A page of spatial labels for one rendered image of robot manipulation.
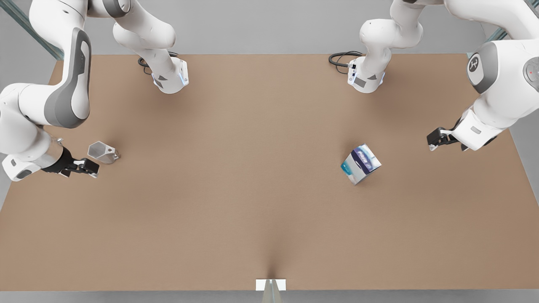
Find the silver frame post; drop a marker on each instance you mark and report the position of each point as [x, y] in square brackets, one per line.
[271, 294]
[29, 30]
[497, 35]

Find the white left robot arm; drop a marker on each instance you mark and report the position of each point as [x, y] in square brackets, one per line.
[505, 84]

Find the silver hexagonal metal cup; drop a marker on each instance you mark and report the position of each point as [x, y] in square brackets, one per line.
[102, 152]

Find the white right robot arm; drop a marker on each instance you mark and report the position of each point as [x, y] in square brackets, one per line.
[67, 92]

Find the white post foot plate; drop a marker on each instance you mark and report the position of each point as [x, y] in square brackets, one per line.
[259, 285]

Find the blue and white carton box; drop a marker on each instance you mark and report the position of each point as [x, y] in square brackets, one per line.
[361, 163]

